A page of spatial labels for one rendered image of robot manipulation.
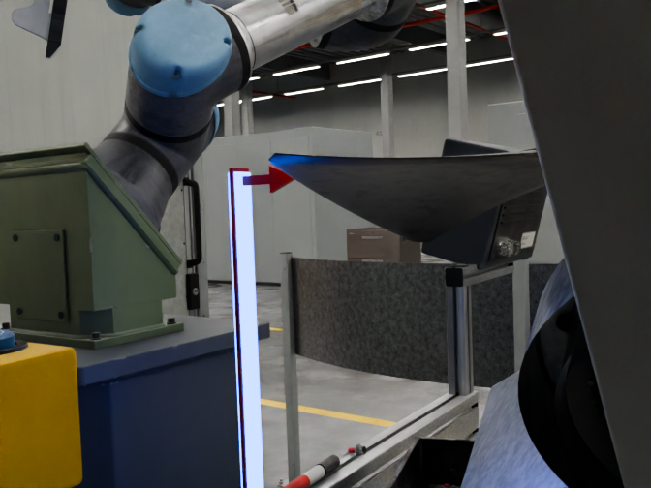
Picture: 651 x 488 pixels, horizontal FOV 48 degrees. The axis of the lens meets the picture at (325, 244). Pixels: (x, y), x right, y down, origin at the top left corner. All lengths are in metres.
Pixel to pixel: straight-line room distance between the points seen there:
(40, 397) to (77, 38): 2.05
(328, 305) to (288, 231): 7.78
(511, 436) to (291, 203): 10.02
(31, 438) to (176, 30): 0.57
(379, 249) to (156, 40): 6.58
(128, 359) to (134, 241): 0.16
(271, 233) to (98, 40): 8.41
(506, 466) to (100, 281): 0.54
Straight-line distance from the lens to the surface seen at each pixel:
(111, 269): 0.90
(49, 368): 0.49
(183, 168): 1.03
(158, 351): 0.86
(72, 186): 0.91
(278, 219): 10.66
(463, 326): 1.13
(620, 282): 0.28
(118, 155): 0.97
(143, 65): 0.92
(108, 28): 2.57
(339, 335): 2.77
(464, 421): 1.14
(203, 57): 0.91
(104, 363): 0.82
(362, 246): 7.51
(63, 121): 2.39
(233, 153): 11.26
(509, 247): 1.19
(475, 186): 0.59
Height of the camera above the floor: 1.16
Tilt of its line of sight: 3 degrees down
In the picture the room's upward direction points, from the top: 2 degrees counter-clockwise
